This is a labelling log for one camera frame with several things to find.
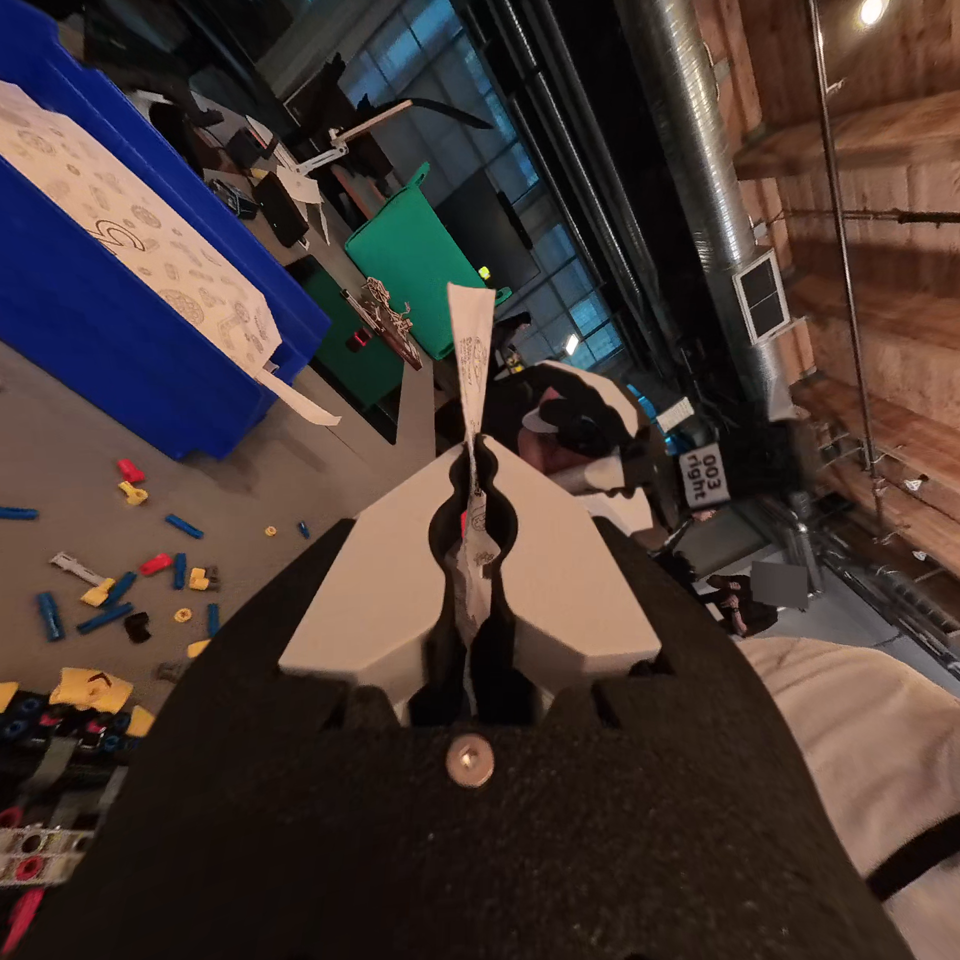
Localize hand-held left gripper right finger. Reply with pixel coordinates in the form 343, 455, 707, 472
474, 435, 664, 727

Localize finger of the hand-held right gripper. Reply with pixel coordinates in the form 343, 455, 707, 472
547, 456, 655, 537
525, 358, 641, 438

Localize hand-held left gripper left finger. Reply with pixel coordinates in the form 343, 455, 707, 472
277, 441, 475, 727

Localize white printed paper bag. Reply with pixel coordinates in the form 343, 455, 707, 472
446, 281, 500, 714
0, 81, 342, 427

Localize yellow black toy brick car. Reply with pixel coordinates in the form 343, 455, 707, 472
0, 667, 155, 939

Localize blue plastic bin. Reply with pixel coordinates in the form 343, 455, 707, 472
0, 0, 333, 460

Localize grey desk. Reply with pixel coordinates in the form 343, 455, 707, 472
0, 330, 451, 751

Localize person's right hand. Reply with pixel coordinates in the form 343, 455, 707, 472
517, 431, 561, 475

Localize white vent grille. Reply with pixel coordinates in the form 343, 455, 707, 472
731, 251, 792, 346

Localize black monitor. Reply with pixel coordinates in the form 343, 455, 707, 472
435, 168, 541, 286

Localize brown brick bar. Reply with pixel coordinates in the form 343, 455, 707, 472
341, 288, 425, 370

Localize green felt bag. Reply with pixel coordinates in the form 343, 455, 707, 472
345, 161, 513, 361

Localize tan brick assembly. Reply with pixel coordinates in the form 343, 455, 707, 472
360, 277, 414, 331

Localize pile of blue red pins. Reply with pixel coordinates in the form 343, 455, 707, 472
0, 506, 310, 661

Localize grey axle connector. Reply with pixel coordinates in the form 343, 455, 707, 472
49, 552, 106, 588

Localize metal conduit pipe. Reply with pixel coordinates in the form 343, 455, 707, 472
806, 0, 890, 481

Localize person's white clothing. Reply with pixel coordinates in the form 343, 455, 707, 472
738, 637, 960, 960

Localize black box green lights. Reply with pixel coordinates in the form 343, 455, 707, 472
255, 176, 310, 249

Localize silver ventilation duct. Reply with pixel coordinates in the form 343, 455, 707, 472
615, 0, 800, 421

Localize black strap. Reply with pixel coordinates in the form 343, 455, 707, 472
866, 828, 960, 901

